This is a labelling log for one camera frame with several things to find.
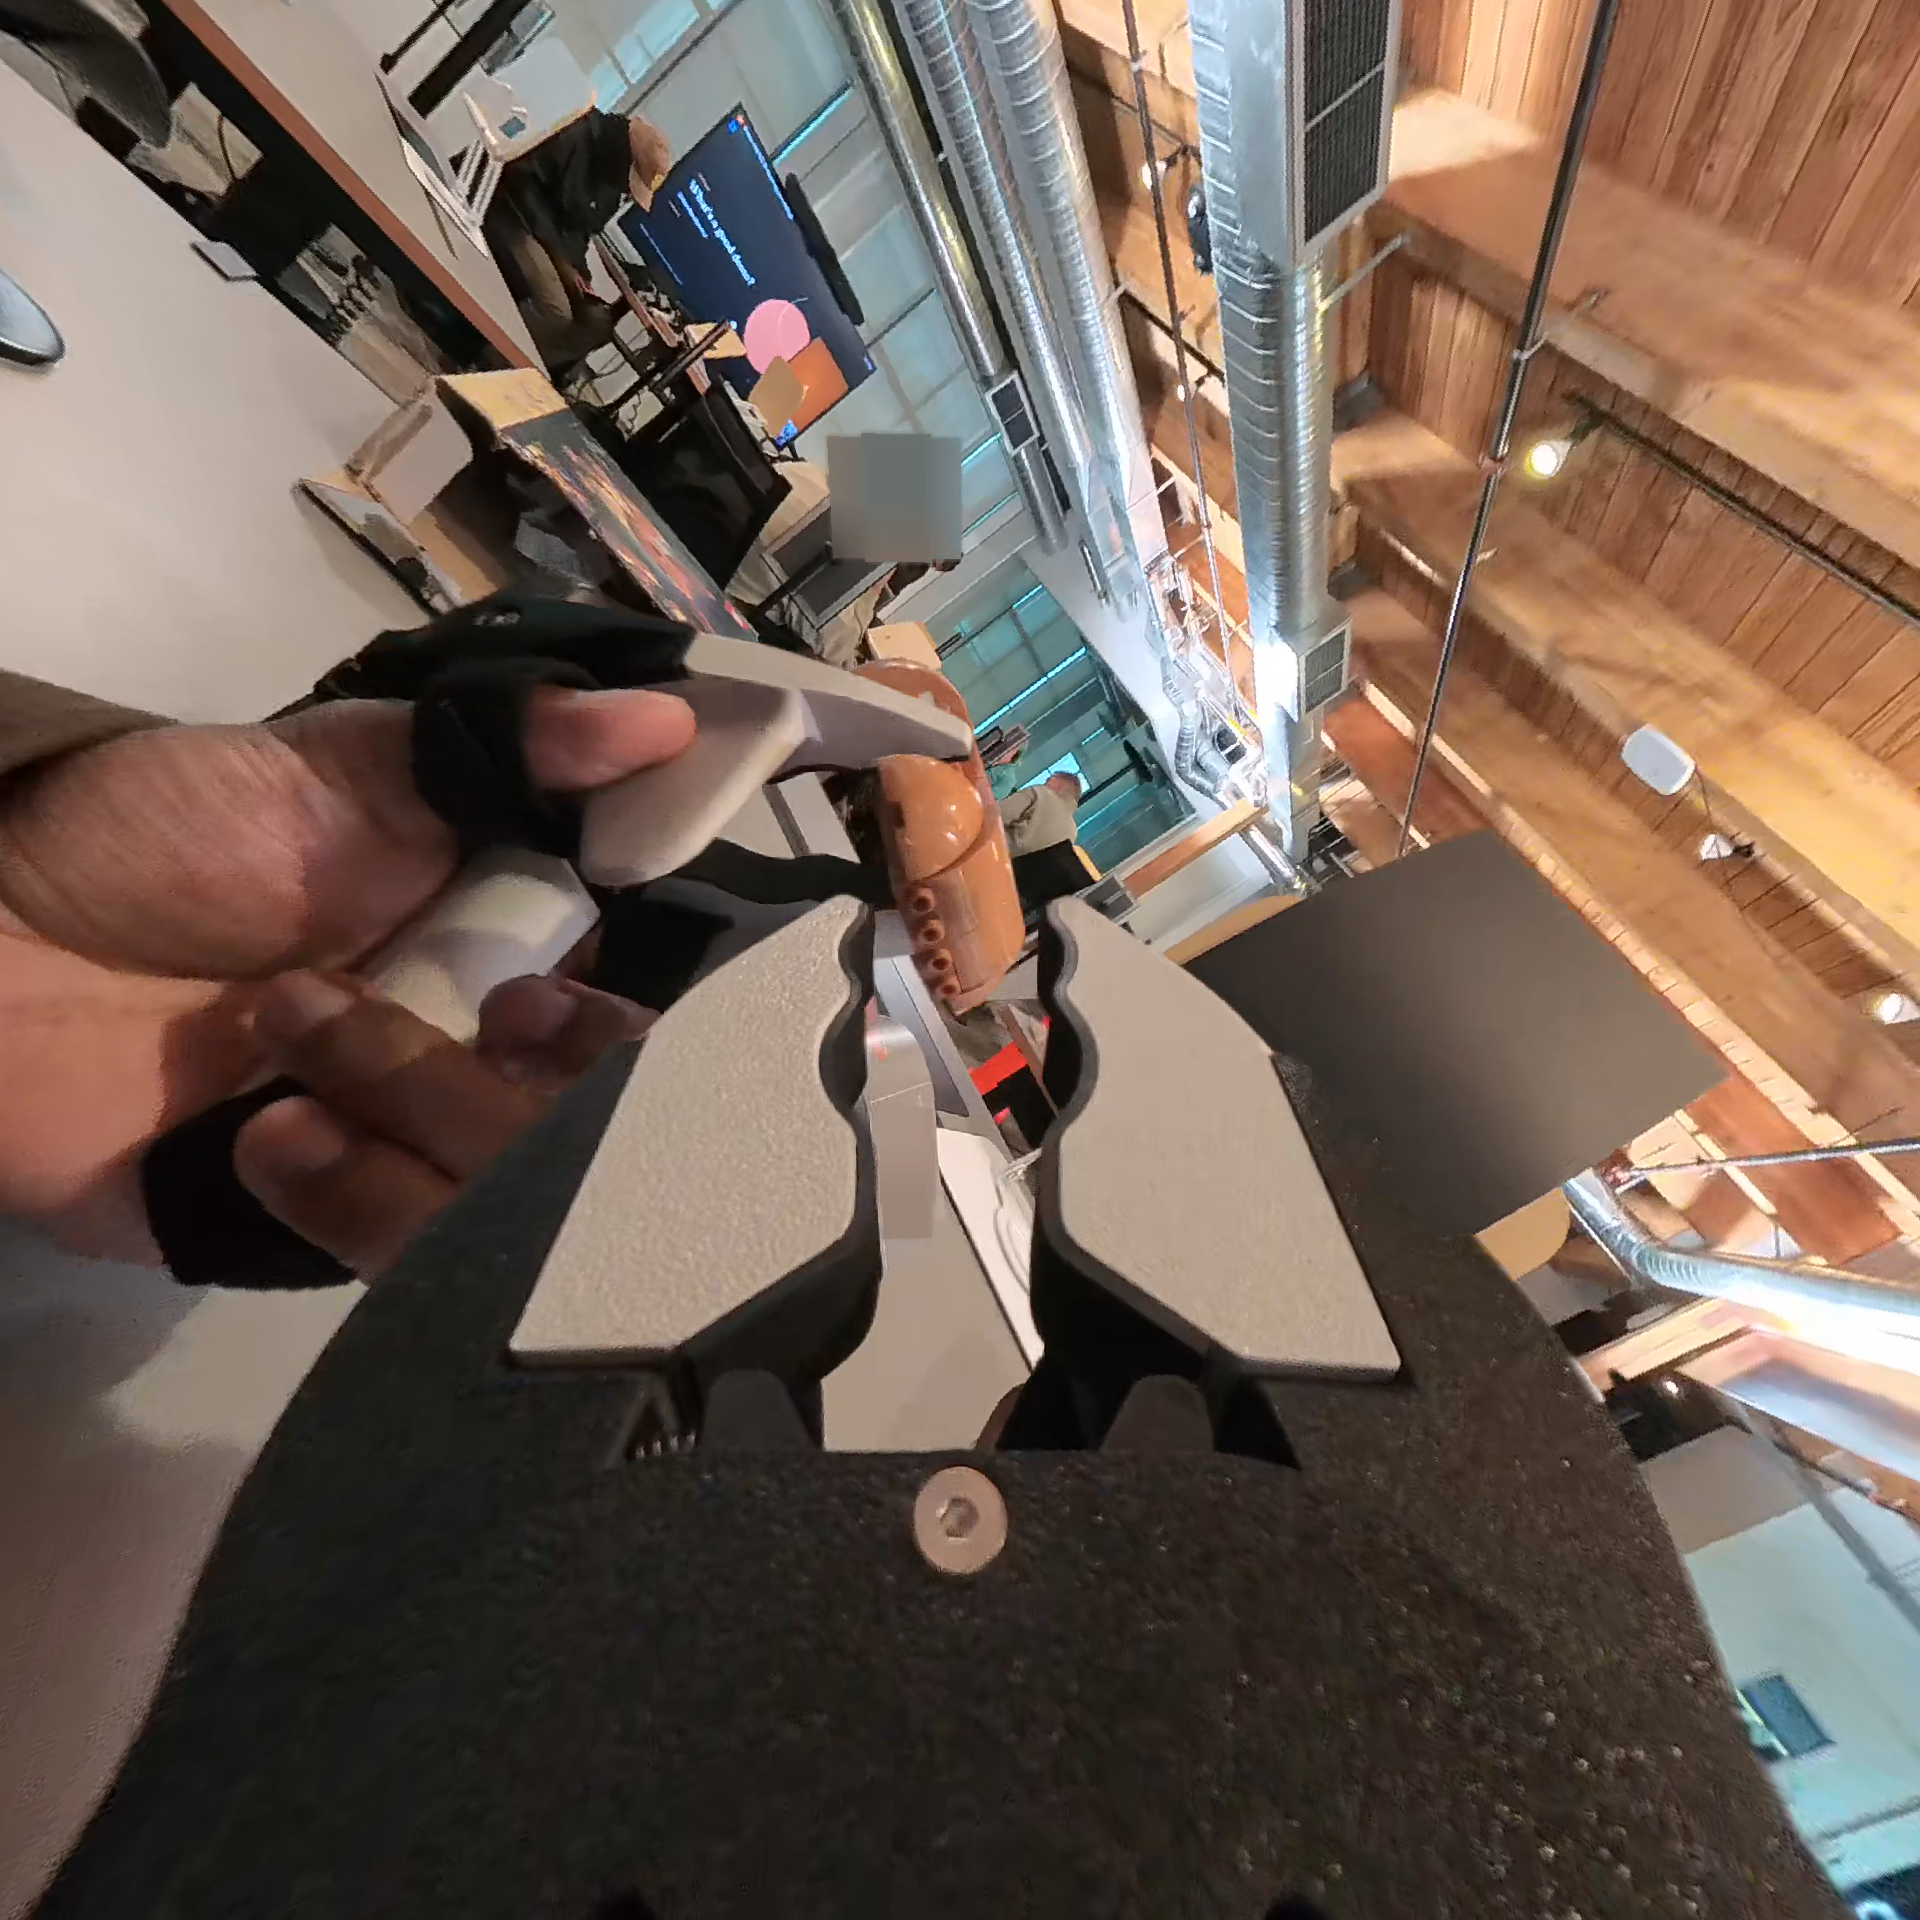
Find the wall display screen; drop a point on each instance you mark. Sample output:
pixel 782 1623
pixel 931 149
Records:
pixel 753 255

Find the person's left hand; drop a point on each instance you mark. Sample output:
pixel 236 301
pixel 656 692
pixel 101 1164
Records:
pixel 239 901

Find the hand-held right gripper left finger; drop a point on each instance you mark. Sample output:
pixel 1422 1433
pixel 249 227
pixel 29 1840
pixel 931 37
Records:
pixel 706 1185

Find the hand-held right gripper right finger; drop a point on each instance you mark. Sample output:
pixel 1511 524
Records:
pixel 1215 1171

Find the silver ventilation duct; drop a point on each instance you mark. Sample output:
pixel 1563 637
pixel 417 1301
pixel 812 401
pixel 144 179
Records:
pixel 1008 272
pixel 1291 331

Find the dark office desk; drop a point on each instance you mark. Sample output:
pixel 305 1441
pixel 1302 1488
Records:
pixel 331 151

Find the black board with wooden rim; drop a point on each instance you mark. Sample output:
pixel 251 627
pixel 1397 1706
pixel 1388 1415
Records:
pixel 1470 1036

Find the brown lego assembly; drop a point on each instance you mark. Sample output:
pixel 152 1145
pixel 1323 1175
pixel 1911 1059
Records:
pixel 944 868

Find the printed lego set box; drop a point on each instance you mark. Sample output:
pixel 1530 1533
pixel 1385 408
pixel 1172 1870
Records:
pixel 539 481

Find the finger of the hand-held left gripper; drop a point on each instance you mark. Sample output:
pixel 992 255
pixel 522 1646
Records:
pixel 905 1125
pixel 782 735

